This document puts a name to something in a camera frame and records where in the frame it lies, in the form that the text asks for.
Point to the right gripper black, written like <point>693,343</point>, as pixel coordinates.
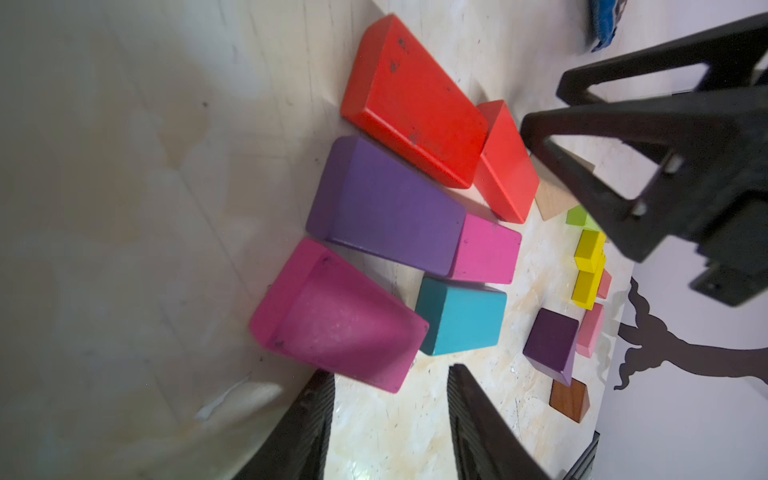
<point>696,165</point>

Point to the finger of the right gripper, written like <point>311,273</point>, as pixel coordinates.
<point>729,52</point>

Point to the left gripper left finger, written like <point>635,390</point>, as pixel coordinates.
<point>298,446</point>

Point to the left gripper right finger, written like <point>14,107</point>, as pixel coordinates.
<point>484,446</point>

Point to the purple triangular wooden block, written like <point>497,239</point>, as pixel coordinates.
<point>551,345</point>

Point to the teal rectangular block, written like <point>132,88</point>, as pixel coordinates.
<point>461,317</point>

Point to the magenta rectangular block front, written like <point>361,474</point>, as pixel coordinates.
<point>322,311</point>

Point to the magenta rectangular block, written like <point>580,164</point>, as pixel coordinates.
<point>487,252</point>
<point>322,311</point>

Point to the beige triangular wooden block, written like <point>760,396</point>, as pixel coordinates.
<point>553,197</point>

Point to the bright red rectangular block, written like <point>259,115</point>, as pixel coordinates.
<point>505,176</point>

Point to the purple rectangular block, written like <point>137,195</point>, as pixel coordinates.
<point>369,201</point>

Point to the dark red rectangular block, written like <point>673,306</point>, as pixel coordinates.
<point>398,94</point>

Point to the blue candy packet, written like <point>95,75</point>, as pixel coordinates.
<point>605,16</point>

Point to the dark brown triangular block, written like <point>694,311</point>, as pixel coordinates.
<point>571,401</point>

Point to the lime green block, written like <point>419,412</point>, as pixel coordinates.
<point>579,217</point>

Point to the light pink block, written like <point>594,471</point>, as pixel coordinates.
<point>590,330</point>

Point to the yellow block upper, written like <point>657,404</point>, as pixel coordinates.
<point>590,250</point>

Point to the yellow block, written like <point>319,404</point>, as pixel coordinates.
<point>590,250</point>
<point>587,284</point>

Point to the red block right group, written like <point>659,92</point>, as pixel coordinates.
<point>604,285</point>

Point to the yellow block lower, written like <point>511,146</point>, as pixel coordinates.
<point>587,284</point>

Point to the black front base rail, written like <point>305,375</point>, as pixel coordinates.
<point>583,466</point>

